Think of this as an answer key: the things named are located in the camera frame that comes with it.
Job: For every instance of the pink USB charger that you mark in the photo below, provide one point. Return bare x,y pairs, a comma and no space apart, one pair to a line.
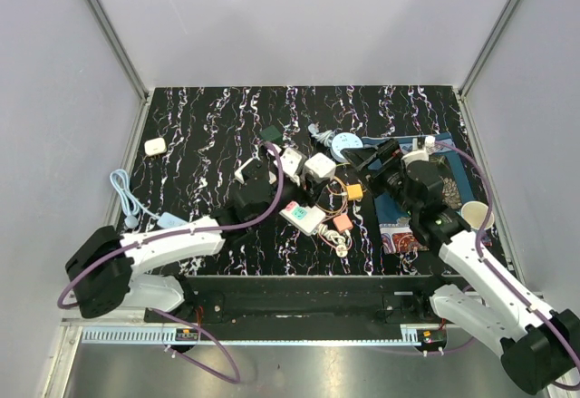
342,223

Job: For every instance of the aluminium frame post right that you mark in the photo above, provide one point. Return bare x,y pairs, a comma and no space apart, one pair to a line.
500,26

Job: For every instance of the white paper cup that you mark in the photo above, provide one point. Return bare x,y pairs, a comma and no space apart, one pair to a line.
474,213

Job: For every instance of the aluminium frame post left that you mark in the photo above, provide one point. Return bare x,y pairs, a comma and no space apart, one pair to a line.
119,52

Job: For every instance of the white multicolour power strip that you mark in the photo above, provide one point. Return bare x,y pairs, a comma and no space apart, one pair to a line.
304,218

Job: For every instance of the white wall charger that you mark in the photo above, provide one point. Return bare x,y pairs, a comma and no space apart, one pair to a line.
155,147

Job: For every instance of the dark floral square plate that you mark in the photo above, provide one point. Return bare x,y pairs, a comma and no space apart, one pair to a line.
451,195

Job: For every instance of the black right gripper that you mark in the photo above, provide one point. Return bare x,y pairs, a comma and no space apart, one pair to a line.
359,157

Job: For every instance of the light blue power strip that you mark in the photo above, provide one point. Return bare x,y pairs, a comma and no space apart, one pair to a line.
168,220

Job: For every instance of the blue patterned placemat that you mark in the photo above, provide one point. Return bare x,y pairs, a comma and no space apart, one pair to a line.
395,232

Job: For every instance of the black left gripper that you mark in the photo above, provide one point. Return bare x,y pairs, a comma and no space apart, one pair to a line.
312,189

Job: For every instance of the round light blue socket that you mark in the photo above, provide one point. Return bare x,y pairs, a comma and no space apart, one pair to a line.
344,141

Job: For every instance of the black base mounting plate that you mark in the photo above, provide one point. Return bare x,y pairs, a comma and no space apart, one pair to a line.
225,298

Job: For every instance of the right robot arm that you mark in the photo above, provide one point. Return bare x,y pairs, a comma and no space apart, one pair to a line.
535,343

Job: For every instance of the white cube socket adapter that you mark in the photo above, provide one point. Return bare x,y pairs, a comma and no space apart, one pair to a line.
319,168

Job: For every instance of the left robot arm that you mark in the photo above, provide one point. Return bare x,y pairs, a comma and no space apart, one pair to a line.
112,270

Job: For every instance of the green cube socket adapter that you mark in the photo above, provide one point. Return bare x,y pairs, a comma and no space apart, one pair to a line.
272,134

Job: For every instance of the yellow USB charger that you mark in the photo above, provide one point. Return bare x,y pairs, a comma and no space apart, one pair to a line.
353,191

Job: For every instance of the aluminium frame post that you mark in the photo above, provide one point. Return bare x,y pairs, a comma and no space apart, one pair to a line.
119,52
500,26

